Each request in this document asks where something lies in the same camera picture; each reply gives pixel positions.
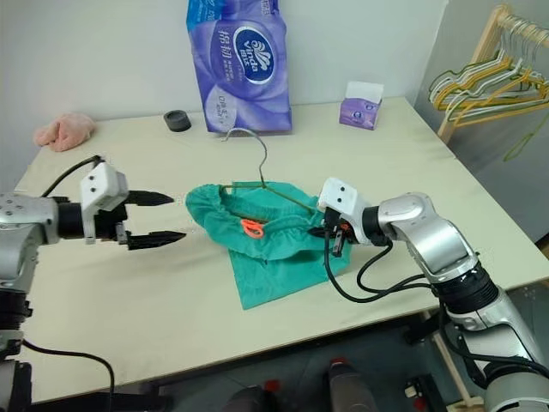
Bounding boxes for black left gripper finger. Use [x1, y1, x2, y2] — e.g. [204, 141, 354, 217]
[126, 230, 188, 252]
[127, 190, 176, 209]

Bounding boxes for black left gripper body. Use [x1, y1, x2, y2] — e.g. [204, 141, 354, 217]
[94, 191, 132, 252]

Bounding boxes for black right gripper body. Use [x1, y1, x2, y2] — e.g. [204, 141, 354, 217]
[319, 207, 358, 258]

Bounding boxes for green shorts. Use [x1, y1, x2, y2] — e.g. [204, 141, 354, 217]
[184, 180, 351, 311]

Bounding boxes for olive wire hanger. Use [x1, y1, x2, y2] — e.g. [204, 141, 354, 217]
[220, 127, 321, 215]

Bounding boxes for black round puck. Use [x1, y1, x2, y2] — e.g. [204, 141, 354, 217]
[163, 109, 192, 133]

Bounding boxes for pink cloth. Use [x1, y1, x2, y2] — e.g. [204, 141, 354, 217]
[33, 112, 98, 153]

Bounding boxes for purple tissue box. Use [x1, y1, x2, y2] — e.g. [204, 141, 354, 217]
[338, 80, 384, 130]

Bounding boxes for purple toilet paper pack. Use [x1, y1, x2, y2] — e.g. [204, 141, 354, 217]
[184, 0, 294, 135]

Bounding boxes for light wooden slat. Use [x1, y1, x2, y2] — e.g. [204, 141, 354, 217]
[431, 330, 480, 407]

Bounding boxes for wooden clothes rack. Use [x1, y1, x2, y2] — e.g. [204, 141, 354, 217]
[436, 3, 549, 145]

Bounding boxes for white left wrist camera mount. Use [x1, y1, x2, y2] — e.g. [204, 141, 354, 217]
[79, 161, 130, 245]

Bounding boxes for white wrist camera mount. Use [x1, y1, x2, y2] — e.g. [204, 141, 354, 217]
[79, 161, 130, 245]
[317, 177, 372, 244]

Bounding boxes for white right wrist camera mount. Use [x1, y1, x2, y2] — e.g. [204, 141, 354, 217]
[317, 177, 372, 244]

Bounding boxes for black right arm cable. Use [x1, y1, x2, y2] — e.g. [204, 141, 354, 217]
[322, 222, 443, 305]

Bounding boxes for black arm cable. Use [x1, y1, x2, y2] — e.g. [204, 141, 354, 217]
[322, 222, 443, 305]
[21, 338, 117, 403]
[40, 154, 106, 199]

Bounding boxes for orange drawstring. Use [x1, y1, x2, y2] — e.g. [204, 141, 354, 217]
[240, 218, 265, 239]

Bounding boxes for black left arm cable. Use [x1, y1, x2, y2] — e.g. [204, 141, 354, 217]
[21, 338, 117, 403]
[40, 154, 106, 199]

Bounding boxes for black table frame bracket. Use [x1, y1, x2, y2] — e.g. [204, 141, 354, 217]
[402, 315, 443, 344]

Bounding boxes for white wire hanger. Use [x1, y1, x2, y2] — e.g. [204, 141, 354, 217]
[428, 25, 549, 121]

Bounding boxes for green wire hanger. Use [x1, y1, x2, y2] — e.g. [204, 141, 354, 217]
[502, 115, 542, 163]

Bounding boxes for yellow wire hanger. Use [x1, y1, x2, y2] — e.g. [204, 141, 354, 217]
[432, 46, 549, 128]

